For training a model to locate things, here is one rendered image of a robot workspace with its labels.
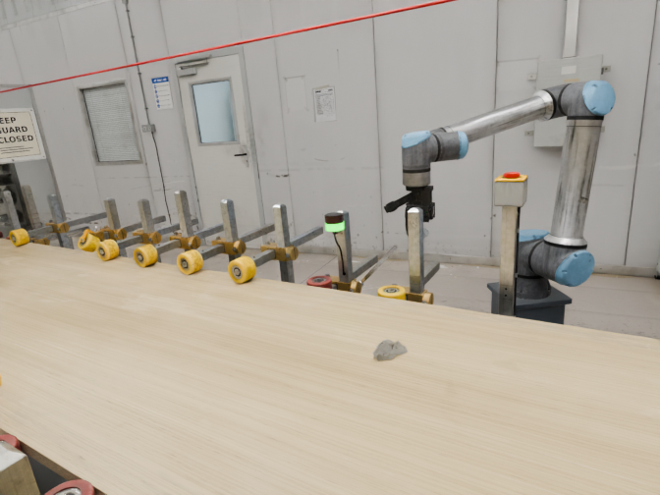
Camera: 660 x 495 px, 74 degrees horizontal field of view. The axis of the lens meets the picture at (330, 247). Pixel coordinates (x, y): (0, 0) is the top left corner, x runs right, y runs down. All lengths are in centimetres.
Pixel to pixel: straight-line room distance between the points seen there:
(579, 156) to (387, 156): 255
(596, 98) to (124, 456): 168
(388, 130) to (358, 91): 44
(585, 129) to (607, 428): 118
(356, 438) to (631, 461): 40
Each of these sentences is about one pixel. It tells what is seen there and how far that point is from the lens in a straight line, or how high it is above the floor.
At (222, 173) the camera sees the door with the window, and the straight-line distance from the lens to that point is 512.
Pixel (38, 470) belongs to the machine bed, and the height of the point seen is 73.
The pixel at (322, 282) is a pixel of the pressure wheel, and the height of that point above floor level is 91.
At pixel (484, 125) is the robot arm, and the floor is 133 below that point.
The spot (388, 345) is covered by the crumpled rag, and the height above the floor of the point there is 92.
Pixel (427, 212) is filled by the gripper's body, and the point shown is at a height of 108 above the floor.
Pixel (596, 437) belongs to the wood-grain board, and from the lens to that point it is 85.
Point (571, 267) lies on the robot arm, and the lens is 184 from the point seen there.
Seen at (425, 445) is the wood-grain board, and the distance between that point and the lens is 77.
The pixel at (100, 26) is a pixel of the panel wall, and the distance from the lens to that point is 621.
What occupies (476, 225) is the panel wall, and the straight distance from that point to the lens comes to 408.
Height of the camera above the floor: 141
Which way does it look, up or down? 17 degrees down
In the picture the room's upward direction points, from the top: 5 degrees counter-clockwise
